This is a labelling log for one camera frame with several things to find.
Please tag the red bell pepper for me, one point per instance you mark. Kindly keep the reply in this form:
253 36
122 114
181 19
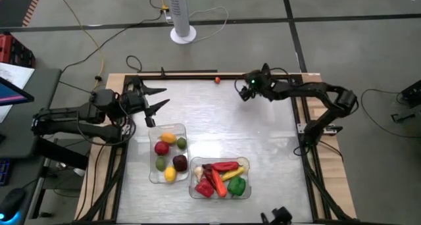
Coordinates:
204 188

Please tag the black metal bracket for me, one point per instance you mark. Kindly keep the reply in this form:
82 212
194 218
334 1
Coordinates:
403 117

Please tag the white tower fan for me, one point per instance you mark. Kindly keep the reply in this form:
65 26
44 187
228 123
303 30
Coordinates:
179 14

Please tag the wide clear plastic bin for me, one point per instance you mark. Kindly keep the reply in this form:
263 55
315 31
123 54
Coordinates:
245 164

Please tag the dark keyboard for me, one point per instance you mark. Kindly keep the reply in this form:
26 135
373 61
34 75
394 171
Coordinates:
4 172

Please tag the dark red chili pepper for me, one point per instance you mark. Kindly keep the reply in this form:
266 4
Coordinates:
208 174

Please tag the small orange cherry tomato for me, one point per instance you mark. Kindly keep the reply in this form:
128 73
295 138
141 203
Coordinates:
217 80

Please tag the yellow corn cob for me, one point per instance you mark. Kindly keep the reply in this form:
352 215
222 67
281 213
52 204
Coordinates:
234 173

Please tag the dark maroon apple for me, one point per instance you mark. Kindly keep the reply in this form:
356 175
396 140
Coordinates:
180 163

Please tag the narrow clear plastic bin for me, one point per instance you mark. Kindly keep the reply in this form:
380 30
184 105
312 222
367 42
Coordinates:
153 132

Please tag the black mat with striped edge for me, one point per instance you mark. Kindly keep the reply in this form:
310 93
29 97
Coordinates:
16 4

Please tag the red crate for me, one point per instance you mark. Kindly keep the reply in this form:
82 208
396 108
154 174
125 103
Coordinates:
13 52

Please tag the black mouse with blue light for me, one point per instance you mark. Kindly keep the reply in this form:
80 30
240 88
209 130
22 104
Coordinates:
11 202

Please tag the yellow lemon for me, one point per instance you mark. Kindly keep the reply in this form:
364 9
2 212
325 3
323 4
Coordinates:
170 174

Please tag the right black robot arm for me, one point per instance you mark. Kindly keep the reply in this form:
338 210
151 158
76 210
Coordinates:
315 87

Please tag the white paper sheet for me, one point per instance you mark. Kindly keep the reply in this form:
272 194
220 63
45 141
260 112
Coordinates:
16 75

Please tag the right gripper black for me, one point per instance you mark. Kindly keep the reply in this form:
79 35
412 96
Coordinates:
258 83

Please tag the white garlic bulb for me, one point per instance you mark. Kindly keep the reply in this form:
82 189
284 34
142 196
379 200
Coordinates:
198 172

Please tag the black box device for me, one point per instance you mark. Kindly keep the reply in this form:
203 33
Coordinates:
412 93

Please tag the black clamp-like device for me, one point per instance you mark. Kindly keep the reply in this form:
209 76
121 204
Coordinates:
279 215

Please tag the bright red apple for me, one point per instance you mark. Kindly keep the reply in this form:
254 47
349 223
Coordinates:
161 148

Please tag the wooden table board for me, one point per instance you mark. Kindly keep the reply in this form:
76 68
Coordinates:
333 182

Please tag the grey desk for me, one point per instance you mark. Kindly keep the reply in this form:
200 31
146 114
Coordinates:
36 87

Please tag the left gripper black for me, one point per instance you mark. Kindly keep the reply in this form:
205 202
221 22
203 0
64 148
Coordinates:
135 101

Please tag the bright red chili pepper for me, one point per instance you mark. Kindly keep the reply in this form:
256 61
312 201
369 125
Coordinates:
225 166

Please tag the orange mango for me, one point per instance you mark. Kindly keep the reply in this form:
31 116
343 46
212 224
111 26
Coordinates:
168 138

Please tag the green bell pepper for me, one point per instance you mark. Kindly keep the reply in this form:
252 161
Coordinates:
237 186

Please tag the monitor with blue screen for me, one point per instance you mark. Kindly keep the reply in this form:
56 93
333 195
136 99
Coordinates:
10 95

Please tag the orange carrot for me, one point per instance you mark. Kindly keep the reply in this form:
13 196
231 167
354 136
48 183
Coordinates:
219 184

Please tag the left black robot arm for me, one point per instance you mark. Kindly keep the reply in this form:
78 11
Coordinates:
65 118

